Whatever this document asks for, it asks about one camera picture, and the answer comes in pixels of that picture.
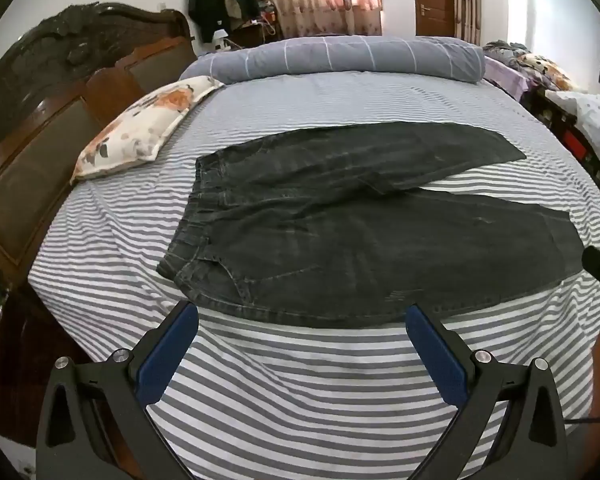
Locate grey white striped bed sheet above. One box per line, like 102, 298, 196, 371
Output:
27, 67, 600, 480

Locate purple blanket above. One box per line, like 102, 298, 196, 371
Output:
482, 55, 532, 104

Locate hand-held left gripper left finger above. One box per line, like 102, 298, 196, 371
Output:
36, 300, 201, 480

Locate black denim pants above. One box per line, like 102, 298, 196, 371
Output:
156, 121, 586, 330

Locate narrow patterned curtain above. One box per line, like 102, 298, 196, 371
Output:
452, 0, 483, 46

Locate pile of patterned clothes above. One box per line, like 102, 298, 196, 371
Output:
482, 40, 577, 93

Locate hanging black jacket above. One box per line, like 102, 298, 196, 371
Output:
187, 0, 233, 43

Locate floral pillow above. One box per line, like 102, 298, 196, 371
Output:
70, 75, 227, 183

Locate rolled grey checked duvet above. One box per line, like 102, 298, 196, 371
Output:
179, 35, 486, 86

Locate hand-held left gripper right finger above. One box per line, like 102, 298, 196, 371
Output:
405, 303, 569, 480

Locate white dotted bedding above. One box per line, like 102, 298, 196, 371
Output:
545, 88, 600, 162

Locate carved wooden headboard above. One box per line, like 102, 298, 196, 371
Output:
0, 2, 198, 281

